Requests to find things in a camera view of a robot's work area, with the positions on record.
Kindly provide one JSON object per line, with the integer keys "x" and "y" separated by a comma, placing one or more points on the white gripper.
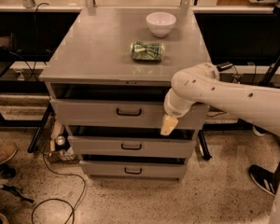
{"x": 174, "y": 110}

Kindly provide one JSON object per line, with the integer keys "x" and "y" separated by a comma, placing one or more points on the black power adapter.
{"x": 224, "y": 66}

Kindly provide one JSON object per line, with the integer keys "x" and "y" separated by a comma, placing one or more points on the grey drawer cabinet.
{"x": 94, "y": 63}

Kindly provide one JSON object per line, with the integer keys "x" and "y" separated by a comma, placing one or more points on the white ceramic bowl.
{"x": 160, "y": 23}

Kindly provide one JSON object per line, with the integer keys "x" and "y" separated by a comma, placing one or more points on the grey top drawer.
{"x": 108, "y": 113}

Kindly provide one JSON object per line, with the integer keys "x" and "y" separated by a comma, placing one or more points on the grey middle drawer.
{"x": 133, "y": 147}

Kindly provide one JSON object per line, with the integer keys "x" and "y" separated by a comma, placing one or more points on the wire basket with items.
{"x": 59, "y": 149}

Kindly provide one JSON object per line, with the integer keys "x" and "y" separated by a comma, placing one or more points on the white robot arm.
{"x": 257, "y": 105}

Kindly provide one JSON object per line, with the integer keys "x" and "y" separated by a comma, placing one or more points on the green drink can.
{"x": 147, "y": 51}

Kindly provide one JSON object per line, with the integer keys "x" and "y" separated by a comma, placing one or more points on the grey bottom drawer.
{"x": 133, "y": 169}

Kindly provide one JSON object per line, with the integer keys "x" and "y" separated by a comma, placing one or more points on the tan shoe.
{"x": 7, "y": 153}

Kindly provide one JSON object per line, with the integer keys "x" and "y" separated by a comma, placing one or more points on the grey drawer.
{"x": 108, "y": 113}
{"x": 133, "y": 147}
{"x": 133, "y": 169}

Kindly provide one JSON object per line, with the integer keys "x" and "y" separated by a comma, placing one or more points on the black chair base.
{"x": 8, "y": 172}

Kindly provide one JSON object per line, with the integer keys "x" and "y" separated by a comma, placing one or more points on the black white sneaker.
{"x": 263, "y": 179}

